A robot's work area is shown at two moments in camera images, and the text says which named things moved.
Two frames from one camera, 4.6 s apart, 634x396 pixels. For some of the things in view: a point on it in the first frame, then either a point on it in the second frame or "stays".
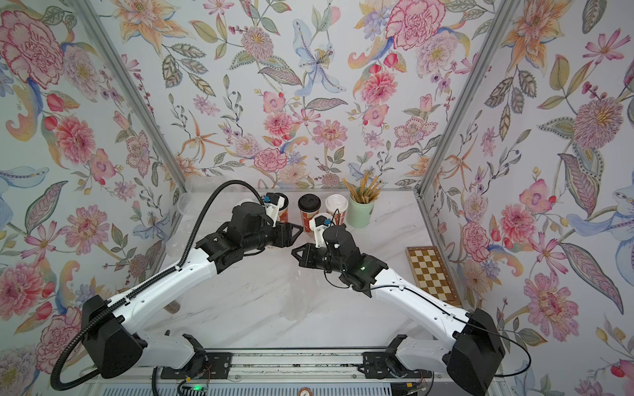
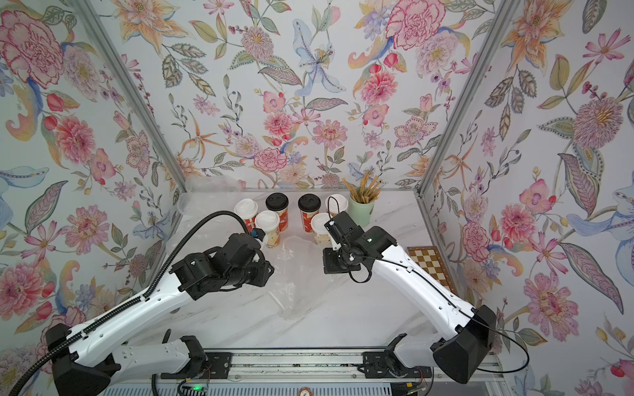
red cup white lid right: x=337 y=205 stays
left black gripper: x=286 y=238 → x=266 y=269
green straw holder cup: x=358 y=214 stays
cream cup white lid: x=313 y=223 stays
